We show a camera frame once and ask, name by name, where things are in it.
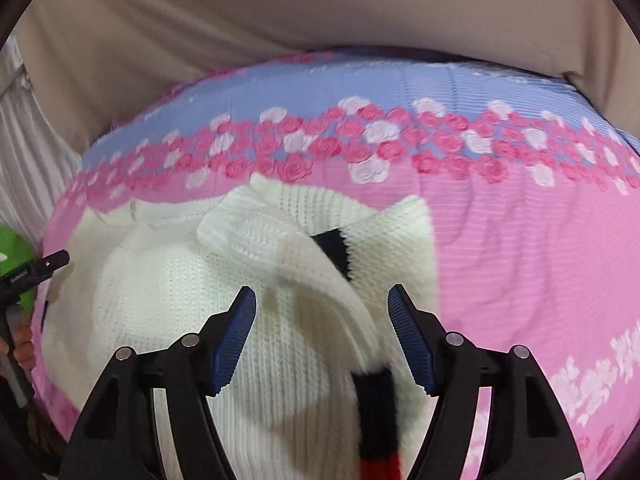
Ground green plastic object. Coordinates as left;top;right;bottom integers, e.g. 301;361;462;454
0;225;37;314

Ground person's left hand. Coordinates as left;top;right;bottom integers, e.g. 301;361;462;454
0;324;36;372

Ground white pleated curtain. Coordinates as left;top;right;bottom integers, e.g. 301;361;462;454
0;37;80;248

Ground beige fabric headboard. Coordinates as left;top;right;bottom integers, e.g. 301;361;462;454
15;0;639;151

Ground pink floral bed sheet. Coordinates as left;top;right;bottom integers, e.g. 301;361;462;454
34;52;639;478

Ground white red black knit sweater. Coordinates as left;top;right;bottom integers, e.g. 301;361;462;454
41;174;437;479

